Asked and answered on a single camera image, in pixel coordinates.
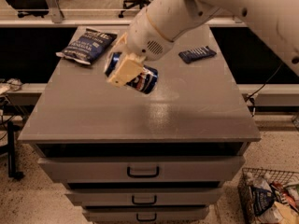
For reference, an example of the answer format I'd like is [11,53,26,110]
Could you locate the middle grey drawer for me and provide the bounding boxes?
[65,188,222,207]

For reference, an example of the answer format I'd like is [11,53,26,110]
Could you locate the dark blue snack bar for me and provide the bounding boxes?
[178,46,216,64]

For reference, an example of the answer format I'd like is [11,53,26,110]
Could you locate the black cable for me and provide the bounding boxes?
[245,63,284,117]

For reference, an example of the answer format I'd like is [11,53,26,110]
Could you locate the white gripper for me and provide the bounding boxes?
[106,7,174,87]

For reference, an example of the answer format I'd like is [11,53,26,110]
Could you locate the blue pepsi can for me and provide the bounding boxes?
[104,52,158,94]

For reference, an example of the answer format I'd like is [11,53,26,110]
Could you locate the grey drawer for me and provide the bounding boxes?
[82,206,209,222]
[65,188,222,207]
[38,156,245,183]

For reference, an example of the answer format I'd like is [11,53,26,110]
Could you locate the bottom grey drawer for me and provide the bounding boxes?
[82,206,209,222]

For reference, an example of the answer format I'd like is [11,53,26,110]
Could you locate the snack packets in basket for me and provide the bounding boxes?
[246,173,299,224]

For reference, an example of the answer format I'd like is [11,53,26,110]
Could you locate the blue chip bag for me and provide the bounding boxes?
[56,28,118,65]

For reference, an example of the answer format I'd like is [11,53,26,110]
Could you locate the black stand leg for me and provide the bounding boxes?
[7,121,24,181]

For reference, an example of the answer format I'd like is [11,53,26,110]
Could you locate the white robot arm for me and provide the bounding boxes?
[107,0,299,87]

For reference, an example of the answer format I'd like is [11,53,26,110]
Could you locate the wire basket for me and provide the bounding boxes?
[238,168,299,224]

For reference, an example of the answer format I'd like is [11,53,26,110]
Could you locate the top grey drawer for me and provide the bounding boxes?
[38,156,245,183]

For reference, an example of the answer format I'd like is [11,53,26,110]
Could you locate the grey drawer cabinet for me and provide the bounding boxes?
[18,24,263,224]

